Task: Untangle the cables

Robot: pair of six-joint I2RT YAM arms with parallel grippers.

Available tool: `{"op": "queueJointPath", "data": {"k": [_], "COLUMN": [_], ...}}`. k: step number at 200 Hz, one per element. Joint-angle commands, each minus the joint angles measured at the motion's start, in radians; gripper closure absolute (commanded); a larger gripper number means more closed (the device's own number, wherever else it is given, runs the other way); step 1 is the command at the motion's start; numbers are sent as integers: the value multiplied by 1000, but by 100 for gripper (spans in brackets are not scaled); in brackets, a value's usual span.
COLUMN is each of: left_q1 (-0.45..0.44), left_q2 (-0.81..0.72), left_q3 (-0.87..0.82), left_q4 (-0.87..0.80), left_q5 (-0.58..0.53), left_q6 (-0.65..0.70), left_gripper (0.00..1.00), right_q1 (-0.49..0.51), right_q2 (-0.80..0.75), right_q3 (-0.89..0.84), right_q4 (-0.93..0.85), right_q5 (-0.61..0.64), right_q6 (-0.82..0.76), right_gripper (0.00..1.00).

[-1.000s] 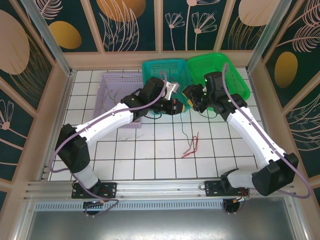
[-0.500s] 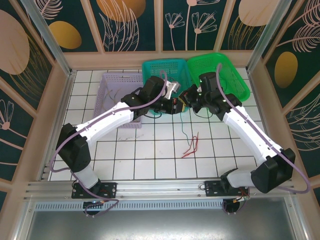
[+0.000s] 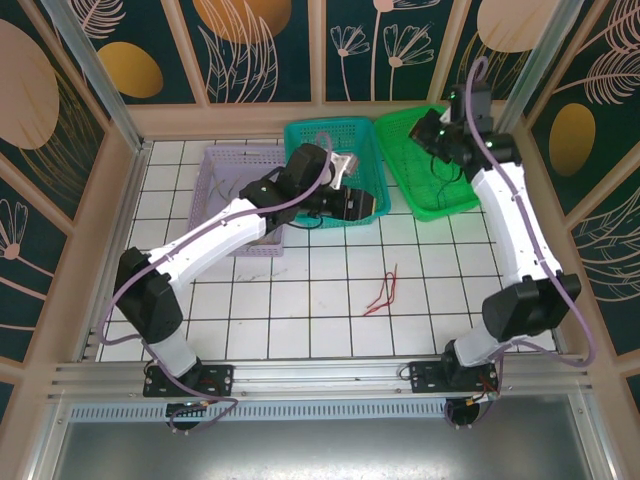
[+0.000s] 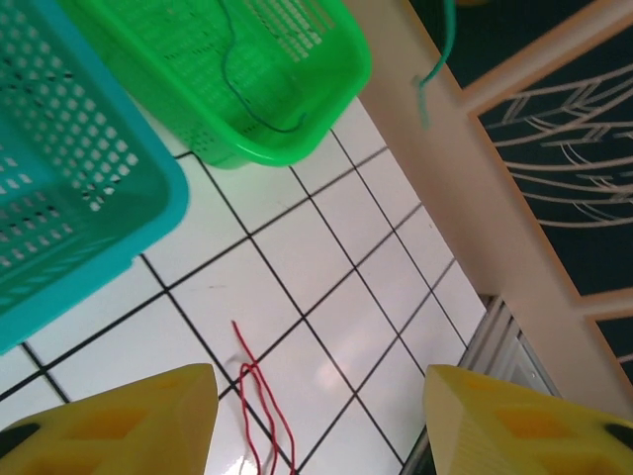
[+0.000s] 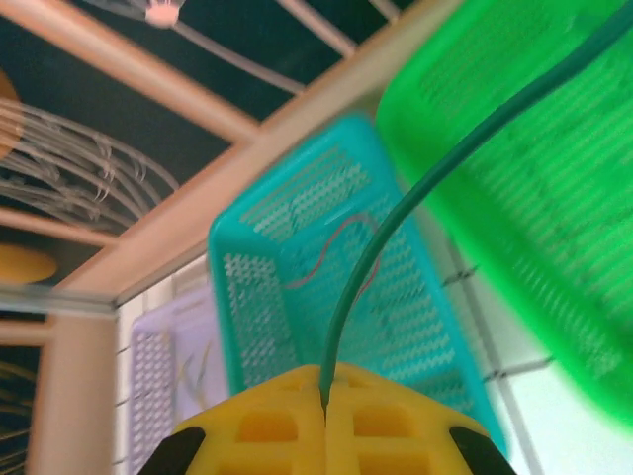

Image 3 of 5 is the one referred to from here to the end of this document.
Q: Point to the aluminium side rail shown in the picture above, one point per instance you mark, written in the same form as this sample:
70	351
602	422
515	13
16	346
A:
131	190
547	230

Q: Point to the lavender perforated plastic basket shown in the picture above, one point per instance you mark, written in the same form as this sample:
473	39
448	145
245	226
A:
215	165

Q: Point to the teal perforated plastic basket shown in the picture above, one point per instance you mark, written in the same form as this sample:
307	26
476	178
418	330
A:
360	140

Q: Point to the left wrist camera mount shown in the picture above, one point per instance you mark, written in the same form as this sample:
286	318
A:
345	167

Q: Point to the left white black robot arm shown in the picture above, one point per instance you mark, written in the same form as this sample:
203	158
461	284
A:
215	235

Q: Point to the aluminium corner post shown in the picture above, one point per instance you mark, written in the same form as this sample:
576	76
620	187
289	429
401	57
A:
535	75
100	75

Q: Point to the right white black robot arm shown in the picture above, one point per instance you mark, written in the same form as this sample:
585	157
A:
510	225

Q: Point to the green perforated plastic basket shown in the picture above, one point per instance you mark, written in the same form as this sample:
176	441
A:
405	165

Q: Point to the grey metal sheet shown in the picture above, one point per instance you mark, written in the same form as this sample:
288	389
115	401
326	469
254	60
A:
320	455

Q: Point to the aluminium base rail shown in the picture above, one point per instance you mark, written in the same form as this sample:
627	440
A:
320	375

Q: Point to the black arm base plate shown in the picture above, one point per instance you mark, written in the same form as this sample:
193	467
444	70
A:
220	375
425	377

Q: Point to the floral wall art panel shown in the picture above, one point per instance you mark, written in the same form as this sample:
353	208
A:
465	30
30	100
620	310
165	30
295	60
610	125
370	75
30	280

